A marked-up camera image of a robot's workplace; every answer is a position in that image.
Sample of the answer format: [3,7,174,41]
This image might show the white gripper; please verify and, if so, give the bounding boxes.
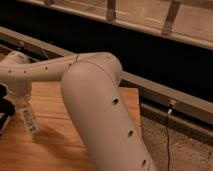
[8,82,32,106]

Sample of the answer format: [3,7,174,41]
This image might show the white plastic bottle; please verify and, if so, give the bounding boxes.
[20,105,39,134]

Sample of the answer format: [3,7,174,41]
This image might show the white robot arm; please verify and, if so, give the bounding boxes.
[0,51,157,171]

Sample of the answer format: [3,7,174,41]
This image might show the black object at left edge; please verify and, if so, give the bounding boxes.
[0,84,15,136]

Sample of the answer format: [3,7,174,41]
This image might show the black cable on right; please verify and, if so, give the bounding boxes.
[165,105,174,171]

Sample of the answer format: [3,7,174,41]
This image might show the grey baseboard rail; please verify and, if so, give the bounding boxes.
[0,26,213,146]

